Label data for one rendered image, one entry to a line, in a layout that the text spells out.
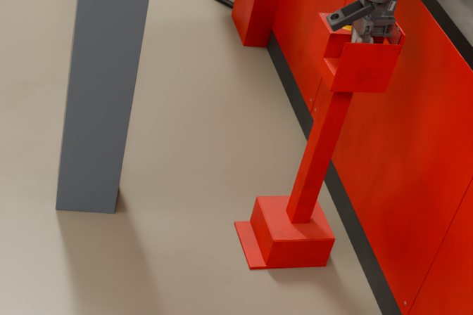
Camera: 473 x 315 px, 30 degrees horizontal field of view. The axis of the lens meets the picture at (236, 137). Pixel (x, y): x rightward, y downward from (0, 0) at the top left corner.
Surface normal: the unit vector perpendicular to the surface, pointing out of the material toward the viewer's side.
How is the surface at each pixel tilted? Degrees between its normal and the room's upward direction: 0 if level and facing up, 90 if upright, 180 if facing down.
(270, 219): 0
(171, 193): 0
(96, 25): 90
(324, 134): 90
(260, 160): 0
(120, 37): 90
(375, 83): 90
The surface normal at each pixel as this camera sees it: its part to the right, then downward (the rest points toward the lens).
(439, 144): -0.96, -0.03
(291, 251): 0.24, 0.62
